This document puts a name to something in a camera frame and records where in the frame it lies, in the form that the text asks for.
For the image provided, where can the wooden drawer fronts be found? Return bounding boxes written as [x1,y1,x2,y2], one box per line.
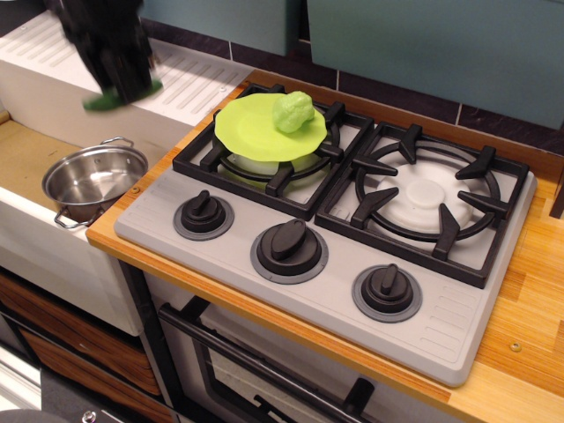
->
[1,269,174,422]

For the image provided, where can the light green toy cauliflower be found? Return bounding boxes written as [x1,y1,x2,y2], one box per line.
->
[272,91,315,133]

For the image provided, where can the black left stove knob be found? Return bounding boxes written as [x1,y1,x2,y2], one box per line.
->
[173,189,234,241]

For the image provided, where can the small stainless steel pot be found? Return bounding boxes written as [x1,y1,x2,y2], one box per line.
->
[41,137,149,229]

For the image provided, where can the black right stove knob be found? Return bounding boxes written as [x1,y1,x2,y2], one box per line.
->
[352,263,423,323]

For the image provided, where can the dark green toy pickle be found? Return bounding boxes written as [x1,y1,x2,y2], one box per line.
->
[82,79,163,112]

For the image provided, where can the grey toy stove top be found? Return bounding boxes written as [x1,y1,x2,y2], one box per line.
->
[115,159,511,386]

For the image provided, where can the black left burner grate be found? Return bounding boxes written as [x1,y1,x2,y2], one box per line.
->
[173,84,375,219]

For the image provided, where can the white toy sink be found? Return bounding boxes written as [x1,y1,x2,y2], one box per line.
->
[1,12,250,336]

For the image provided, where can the lime green plastic plate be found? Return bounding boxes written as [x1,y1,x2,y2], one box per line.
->
[214,93,328,162]

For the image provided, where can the black middle stove knob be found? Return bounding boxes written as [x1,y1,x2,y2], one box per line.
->
[250,219,329,285]

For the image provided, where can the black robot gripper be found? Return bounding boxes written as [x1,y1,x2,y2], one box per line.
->
[45,1,153,104]

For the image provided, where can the black burner grate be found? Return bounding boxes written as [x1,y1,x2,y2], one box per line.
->
[315,122,537,288]
[173,84,375,219]

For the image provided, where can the black stove knob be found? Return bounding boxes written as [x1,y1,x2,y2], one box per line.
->
[352,263,423,323]
[250,219,329,285]
[173,189,234,241]

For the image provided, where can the black right burner grate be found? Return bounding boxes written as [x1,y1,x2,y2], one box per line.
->
[315,122,537,288]

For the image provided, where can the toy oven door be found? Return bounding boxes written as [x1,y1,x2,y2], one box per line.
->
[148,280,454,422]

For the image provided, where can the black oven door handle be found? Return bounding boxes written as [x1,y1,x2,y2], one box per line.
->
[158,304,374,422]

